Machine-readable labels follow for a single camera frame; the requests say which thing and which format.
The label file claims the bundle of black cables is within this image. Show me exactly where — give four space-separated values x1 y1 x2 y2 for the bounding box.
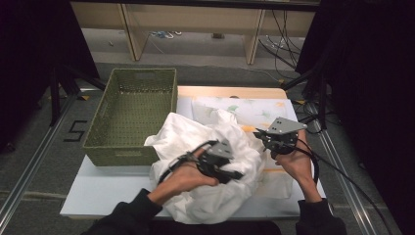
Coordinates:
257 9 311 79

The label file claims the right hand-held gripper cable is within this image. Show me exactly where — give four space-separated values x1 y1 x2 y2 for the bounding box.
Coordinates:
293 138 321 184

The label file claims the long black floor cable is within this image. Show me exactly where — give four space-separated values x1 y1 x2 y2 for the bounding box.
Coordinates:
317 153 394 235

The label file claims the light wooden shelf unit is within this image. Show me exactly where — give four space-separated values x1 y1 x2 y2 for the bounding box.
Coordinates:
70 0 317 66

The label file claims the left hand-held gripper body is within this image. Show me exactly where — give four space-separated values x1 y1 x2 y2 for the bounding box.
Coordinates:
196 140 237 181

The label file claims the person's left hand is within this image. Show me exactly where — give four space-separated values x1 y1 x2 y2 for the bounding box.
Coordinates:
156 148 219 205

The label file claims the green woven basket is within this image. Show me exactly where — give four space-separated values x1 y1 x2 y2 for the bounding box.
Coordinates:
82 68 179 167

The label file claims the leaf print mesh laundry bag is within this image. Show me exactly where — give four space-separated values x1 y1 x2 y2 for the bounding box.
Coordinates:
191 96 298 200

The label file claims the blue and white cable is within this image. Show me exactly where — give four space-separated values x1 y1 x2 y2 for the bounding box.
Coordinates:
149 30 183 40

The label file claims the black metal stand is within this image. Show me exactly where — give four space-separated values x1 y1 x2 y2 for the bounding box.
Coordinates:
48 63 107 127
282 70 329 131

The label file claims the person's right hand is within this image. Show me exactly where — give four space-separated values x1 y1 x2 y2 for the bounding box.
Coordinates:
275 130 316 194

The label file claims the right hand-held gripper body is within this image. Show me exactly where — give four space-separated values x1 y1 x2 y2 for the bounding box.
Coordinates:
264 117 307 156

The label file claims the metal floor rail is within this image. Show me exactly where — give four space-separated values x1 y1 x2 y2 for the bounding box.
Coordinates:
0 96 79 226
312 130 380 235

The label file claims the white cloth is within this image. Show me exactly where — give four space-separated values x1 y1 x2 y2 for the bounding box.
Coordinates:
144 109 269 225

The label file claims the black curtain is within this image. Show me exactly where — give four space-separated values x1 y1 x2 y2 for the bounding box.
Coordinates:
295 0 415 235
0 0 101 153

